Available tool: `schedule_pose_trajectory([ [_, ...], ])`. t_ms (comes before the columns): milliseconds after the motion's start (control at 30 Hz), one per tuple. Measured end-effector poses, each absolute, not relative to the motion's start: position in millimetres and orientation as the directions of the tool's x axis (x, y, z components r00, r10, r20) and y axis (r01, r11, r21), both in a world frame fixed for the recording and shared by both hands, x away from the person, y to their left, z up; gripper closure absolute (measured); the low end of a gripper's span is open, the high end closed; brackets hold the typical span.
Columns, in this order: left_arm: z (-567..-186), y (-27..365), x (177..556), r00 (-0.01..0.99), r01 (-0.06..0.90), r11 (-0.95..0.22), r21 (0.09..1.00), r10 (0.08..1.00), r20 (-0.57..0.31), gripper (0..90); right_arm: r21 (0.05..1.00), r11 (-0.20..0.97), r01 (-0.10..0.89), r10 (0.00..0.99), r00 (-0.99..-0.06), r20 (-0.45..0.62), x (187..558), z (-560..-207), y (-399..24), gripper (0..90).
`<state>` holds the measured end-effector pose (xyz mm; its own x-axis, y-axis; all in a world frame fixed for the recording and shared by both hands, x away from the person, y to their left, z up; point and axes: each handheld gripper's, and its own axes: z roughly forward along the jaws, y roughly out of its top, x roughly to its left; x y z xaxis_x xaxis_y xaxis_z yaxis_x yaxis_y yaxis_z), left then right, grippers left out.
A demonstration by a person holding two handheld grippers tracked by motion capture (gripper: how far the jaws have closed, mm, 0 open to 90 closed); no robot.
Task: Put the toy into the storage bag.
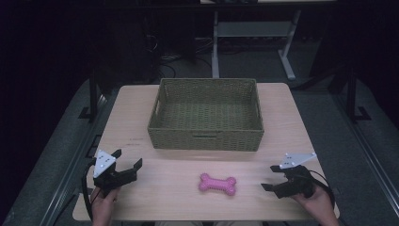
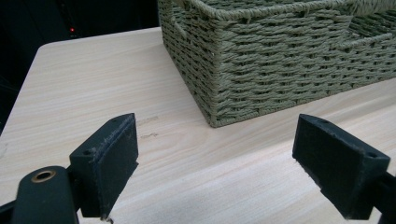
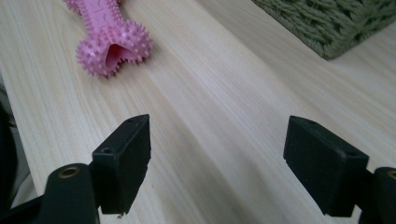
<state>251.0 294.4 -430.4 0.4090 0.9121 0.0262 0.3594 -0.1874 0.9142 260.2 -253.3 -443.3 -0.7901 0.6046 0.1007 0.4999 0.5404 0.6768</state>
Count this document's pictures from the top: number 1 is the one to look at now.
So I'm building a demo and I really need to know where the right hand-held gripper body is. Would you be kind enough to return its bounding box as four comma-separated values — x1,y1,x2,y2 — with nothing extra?
271,152,318,200

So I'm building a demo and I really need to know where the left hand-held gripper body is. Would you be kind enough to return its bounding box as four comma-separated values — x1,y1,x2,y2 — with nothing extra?
92,150,138,198

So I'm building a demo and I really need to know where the person's left hand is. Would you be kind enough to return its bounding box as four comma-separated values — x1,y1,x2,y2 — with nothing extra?
89,186,120,221

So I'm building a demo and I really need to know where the person's right hand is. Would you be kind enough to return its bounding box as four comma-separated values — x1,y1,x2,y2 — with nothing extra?
293,186,338,220

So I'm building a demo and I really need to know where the pink bone-shaped toy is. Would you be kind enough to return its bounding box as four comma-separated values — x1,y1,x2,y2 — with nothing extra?
198,172,238,197

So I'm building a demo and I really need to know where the black metal stand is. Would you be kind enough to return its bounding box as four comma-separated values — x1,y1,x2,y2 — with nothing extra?
77,70,106,123
343,67,373,124

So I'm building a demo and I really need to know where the green woven basket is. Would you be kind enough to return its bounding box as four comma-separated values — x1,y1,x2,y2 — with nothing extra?
147,77,265,153

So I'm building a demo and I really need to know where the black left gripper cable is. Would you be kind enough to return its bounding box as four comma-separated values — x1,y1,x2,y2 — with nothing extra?
81,157,99,221

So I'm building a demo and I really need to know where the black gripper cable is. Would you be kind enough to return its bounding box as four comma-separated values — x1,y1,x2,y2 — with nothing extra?
81,157,99,221
308,169,336,209

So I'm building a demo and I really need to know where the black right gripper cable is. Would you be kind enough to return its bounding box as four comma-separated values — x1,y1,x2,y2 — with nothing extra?
308,169,336,209

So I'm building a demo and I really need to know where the bundle of floor cables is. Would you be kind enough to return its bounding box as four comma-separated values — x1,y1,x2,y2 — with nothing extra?
145,34,215,79

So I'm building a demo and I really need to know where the white metal desk frame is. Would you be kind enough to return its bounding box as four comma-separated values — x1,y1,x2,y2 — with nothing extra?
211,8,303,81

